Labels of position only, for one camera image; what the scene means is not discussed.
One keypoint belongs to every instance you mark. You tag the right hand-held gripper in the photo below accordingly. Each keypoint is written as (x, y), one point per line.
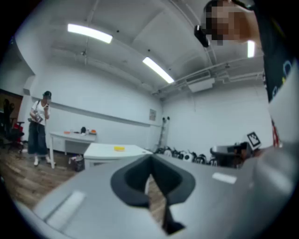
(227, 154)

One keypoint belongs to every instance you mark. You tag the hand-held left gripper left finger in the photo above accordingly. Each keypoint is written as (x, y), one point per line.
(93, 210)

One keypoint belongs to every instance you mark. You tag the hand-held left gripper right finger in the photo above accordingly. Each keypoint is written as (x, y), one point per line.
(222, 205)

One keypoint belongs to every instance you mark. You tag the pile of black white devices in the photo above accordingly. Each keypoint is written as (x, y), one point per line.
(184, 154)

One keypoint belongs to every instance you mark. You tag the black bag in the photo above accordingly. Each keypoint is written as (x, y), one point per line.
(77, 163)

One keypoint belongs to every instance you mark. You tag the white rounded table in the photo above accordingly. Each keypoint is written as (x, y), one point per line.
(105, 151)

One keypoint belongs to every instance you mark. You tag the yellow dish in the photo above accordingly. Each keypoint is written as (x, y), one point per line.
(119, 148)

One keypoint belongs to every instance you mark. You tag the white ceiling air conditioner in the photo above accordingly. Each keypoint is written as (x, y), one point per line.
(201, 84)

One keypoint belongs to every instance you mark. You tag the white table with drawer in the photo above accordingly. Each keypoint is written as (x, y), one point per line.
(70, 137)

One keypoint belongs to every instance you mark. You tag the black round object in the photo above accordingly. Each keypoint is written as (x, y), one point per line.
(83, 130)

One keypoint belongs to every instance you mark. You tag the long ceiling light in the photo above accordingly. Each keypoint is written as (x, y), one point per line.
(158, 70)
(90, 33)
(251, 48)

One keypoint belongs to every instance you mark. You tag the red office chair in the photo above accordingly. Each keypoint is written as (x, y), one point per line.
(18, 130)

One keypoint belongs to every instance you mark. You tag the person's black printed shirt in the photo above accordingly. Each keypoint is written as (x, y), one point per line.
(273, 51)

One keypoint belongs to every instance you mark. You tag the black office chair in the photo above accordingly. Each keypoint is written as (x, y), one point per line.
(10, 126)

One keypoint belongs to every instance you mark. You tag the person's head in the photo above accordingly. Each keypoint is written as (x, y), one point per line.
(230, 21)

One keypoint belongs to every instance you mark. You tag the grey camera stand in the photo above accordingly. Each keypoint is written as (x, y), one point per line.
(163, 130)

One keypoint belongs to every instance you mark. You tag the grey wall notice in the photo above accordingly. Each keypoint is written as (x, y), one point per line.
(152, 114)

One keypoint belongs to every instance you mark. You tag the black head-mounted camera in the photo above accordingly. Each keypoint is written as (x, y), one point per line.
(201, 35)

